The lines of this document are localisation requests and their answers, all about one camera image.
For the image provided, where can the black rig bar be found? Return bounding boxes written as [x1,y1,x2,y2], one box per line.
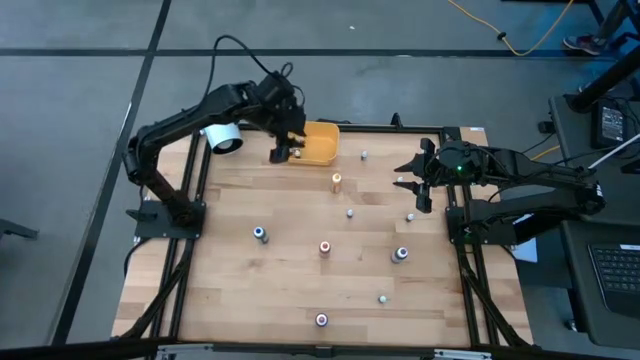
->
[0,337,640,360]

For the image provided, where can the black stand pole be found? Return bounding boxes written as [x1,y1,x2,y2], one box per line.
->
[564,44,640,114]

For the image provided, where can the black power supply unit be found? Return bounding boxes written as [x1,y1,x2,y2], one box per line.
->
[592,99,631,149]

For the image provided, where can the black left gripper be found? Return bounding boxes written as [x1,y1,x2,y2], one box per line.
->
[249,71,308,165]

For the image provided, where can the keyboard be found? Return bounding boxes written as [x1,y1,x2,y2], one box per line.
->
[587,242,640,321]

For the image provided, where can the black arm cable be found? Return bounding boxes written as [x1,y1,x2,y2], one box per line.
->
[202,33,307,109]

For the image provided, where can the yellow hanging cable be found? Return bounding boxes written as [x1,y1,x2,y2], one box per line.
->
[502,0,576,56]

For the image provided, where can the grey stand foot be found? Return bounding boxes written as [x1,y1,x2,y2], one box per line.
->
[0,218,40,242]

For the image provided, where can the yellow plastic basket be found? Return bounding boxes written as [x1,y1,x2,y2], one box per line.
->
[287,121,341,168]

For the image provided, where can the yellow extension cable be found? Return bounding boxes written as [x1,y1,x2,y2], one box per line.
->
[447,0,504,39]

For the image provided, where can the person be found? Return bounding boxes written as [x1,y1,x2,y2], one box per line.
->
[563,0,632,56]

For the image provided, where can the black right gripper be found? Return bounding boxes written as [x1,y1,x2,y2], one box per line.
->
[392,138,485,215]

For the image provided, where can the white paper sheet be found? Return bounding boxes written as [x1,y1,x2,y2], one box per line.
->
[509,214,539,264]

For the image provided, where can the white cable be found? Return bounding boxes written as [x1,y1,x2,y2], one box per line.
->
[587,132,640,170]

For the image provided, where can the dark grey side desk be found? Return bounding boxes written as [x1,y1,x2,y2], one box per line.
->
[548,93,640,351]

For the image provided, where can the short yellow cable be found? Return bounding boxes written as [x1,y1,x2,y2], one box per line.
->
[529,144,561,162]

